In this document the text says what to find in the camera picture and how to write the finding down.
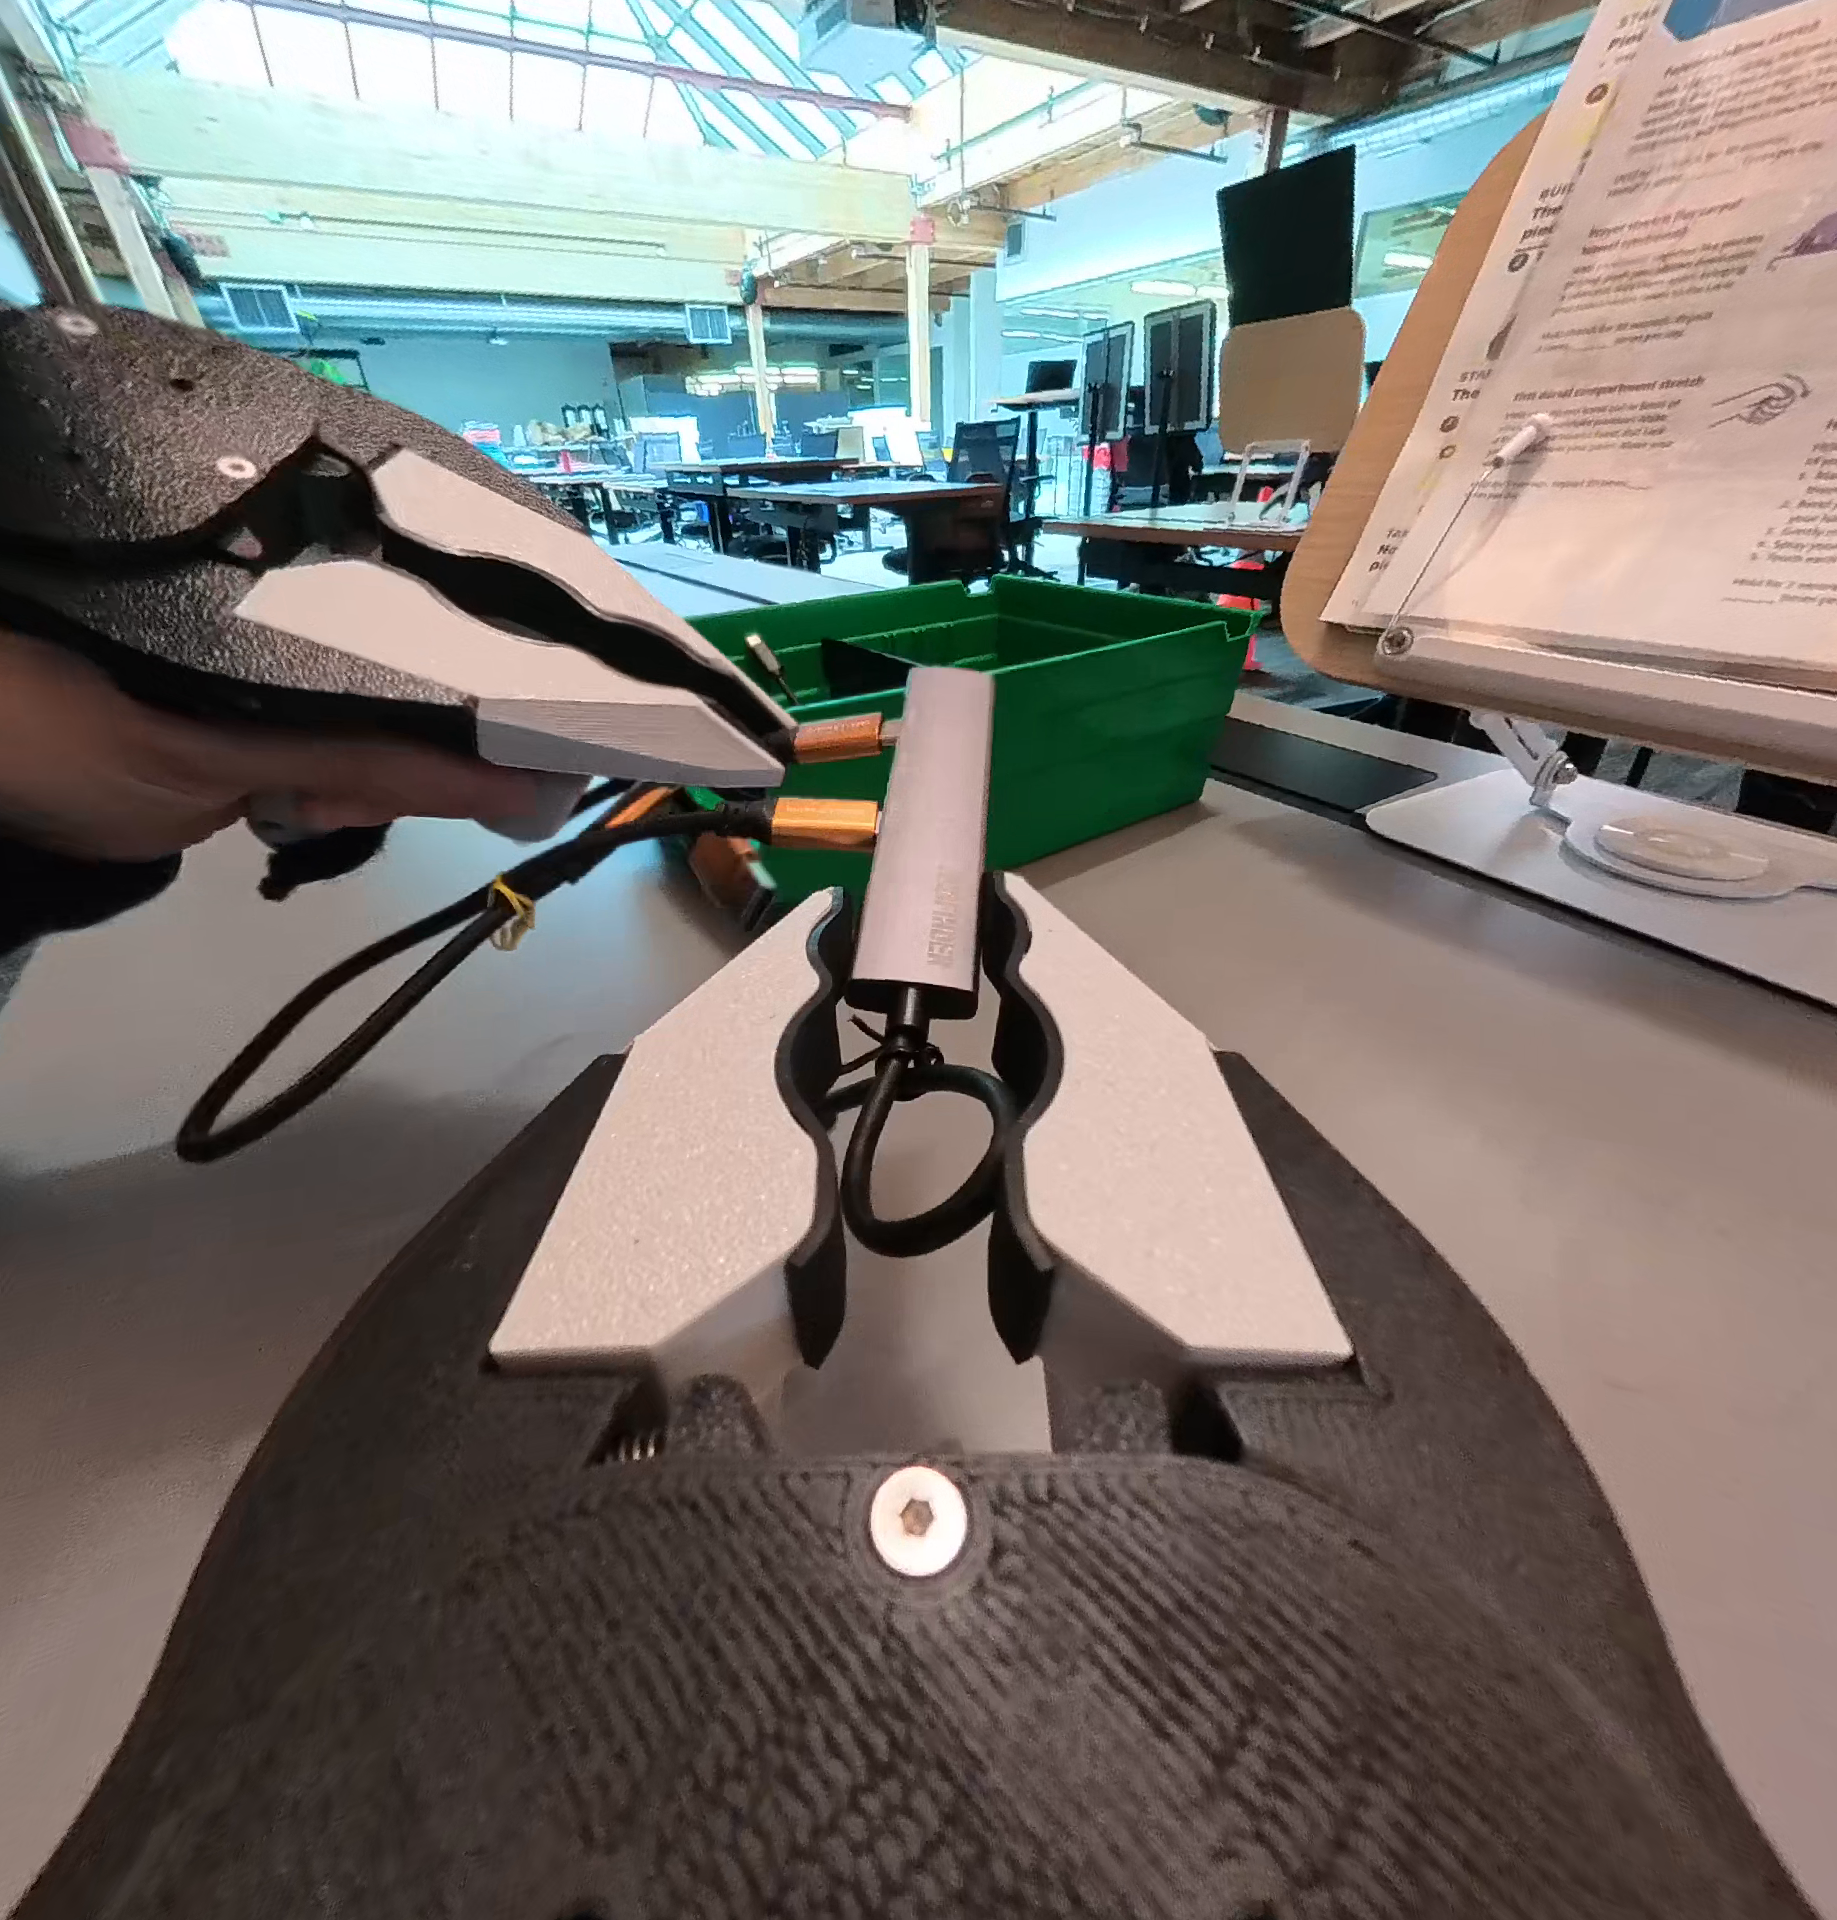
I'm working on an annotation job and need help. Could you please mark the background office table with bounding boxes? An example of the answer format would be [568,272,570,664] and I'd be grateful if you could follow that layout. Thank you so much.
[662,456,1010,572]

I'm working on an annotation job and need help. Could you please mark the black office chair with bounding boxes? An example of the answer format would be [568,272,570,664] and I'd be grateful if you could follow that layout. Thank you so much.
[948,419,1055,579]

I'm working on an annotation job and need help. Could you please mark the ceiling projector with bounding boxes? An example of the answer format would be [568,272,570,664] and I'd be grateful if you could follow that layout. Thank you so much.
[798,0,935,68]

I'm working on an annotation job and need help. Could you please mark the grey USB hub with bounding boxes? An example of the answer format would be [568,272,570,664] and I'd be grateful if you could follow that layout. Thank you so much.
[837,667,1024,1262]

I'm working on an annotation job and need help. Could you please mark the black hanging panel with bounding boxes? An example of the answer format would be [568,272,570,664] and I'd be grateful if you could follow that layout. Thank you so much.
[1216,145,1359,330]

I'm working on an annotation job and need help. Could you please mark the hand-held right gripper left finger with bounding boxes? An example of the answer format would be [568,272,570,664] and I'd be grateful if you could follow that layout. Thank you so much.
[490,887,857,1415]

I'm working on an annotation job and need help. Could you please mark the black cable with yellow tie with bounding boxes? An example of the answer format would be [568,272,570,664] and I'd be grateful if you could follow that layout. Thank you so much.
[175,794,882,1164]

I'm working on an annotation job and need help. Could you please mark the green divided storage bin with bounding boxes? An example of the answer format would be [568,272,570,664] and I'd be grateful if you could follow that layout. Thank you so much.
[682,575,1254,873]

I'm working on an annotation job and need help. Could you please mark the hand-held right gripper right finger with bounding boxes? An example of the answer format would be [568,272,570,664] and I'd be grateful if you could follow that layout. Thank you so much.
[990,874,1359,1442]

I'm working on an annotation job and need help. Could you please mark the printed instruction sheet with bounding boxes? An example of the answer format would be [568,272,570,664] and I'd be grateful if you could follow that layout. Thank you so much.
[1323,0,1837,695]

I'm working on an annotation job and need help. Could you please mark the person's left hand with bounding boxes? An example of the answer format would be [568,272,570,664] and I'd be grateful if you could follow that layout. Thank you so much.
[0,618,464,863]

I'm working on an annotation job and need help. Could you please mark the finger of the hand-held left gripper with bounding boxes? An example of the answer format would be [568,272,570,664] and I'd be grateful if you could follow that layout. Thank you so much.
[362,445,799,743]
[232,558,791,789]

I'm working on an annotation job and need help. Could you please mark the wooden document stand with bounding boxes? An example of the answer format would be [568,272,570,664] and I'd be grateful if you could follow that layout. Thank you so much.
[1216,307,1369,527]
[1277,0,1837,1022]

